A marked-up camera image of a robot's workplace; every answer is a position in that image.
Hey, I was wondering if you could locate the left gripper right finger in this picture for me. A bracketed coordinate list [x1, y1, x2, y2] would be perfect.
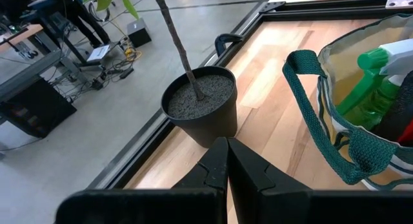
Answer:
[228, 137, 311, 224]

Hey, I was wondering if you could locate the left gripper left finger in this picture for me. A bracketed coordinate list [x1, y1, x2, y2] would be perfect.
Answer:
[172, 136, 229, 190]

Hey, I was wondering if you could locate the beige green gardening bag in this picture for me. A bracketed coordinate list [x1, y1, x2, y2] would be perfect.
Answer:
[282, 13, 413, 191]

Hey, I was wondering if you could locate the green spray bottle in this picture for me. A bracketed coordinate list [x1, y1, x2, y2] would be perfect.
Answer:
[335, 38, 413, 131]

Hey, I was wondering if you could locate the red gardening glove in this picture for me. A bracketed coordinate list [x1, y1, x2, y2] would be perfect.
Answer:
[374, 78, 413, 147]

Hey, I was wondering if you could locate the potted green artificial plant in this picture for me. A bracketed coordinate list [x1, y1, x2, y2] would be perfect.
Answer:
[70, 0, 239, 149]

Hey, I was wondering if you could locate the black table clamp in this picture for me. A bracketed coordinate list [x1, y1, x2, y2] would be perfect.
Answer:
[214, 33, 243, 57]

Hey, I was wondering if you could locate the black box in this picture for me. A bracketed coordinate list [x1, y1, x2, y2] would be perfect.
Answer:
[126, 17, 152, 48]

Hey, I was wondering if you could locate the person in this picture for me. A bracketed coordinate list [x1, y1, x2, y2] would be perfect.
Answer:
[61, 0, 111, 48]

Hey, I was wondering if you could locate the wooden top desk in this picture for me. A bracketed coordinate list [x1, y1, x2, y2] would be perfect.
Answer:
[0, 23, 45, 54]

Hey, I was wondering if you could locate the black table frame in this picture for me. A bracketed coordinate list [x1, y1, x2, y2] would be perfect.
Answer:
[86, 0, 413, 190]

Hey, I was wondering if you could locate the yellow cable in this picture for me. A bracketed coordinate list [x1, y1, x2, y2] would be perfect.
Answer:
[124, 46, 143, 62]

